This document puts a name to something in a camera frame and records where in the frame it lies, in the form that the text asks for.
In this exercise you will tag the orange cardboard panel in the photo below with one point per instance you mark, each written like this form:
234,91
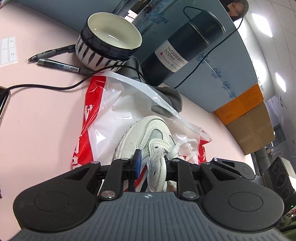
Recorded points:
240,105

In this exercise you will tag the red white plastic bag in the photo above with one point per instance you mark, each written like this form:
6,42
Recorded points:
113,103

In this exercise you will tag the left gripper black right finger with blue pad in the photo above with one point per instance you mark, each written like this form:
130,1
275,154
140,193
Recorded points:
185,175

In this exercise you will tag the dark blue vacuum bottle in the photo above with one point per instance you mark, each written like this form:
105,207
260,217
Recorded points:
181,47

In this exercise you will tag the black marker pen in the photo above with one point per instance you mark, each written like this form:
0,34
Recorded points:
52,52

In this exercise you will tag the brown cardboard box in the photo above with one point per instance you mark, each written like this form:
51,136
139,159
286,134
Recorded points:
253,130

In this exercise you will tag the large blue cardboard box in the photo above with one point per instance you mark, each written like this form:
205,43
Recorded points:
216,76

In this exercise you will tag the white label sheet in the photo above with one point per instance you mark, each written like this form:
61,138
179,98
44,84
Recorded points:
8,51

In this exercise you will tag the person in background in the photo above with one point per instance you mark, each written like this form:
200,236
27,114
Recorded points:
237,9

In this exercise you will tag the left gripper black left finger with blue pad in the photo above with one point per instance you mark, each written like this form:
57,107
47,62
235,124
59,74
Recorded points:
116,173

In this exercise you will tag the black white striped bowl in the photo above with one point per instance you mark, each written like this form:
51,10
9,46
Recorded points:
107,40

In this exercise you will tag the white sneaker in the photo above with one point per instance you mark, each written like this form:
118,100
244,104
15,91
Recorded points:
153,137

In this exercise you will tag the grey marker pen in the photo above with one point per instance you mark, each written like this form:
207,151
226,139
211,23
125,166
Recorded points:
64,67

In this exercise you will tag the grey cloth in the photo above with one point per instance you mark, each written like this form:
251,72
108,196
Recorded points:
169,95

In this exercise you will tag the white shoelace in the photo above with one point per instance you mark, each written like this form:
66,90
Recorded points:
186,150

